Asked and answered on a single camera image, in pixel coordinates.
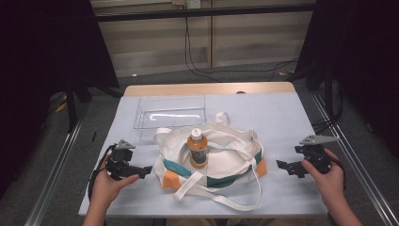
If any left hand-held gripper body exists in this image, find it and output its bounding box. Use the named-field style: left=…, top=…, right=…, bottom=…
left=106, top=138, right=145, bottom=182

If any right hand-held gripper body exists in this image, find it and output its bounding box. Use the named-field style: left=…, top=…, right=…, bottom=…
left=295, top=134, right=341, bottom=174

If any orange drink bottle white cap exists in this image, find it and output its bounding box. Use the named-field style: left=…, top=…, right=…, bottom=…
left=186, top=126, right=210, bottom=170

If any white green orange tote bag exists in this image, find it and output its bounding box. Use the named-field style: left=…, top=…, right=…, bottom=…
left=152, top=111, right=268, bottom=212

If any person's left hand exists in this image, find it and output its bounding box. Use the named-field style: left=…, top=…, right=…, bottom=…
left=90, top=155, right=140, bottom=208

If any person's right hand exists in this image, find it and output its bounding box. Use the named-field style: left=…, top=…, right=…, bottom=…
left=300, top=148, right=346, bottom=208

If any clear plastic tray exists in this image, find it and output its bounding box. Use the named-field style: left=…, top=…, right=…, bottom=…
left=133, top=94, right=208, bottom=143

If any black metal stand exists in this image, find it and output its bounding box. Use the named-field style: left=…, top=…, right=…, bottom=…
left=64, top=83, right=93, bottom=134
left=309, top=70, right=344, bottom=133

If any black curtain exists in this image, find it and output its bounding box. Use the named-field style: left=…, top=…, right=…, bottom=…
left=0, top=0, right=120, bottom=199
left=294, top=0, right=399, bottom=159

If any black horizontal bar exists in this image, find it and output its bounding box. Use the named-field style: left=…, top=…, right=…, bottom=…
left=93, top=3, right=318, bottom=23

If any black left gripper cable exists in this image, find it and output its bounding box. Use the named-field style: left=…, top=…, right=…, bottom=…
left=87, top=143, right=118, bottom=202

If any metal floor rail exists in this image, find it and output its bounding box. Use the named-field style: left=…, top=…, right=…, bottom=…
left=24, top=114, right=87, bottom=226
left=310, top=91, right=399, bottom=226

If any black floor cable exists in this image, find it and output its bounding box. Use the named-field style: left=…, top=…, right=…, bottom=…
left=184, top=15, right=299, bottom=84

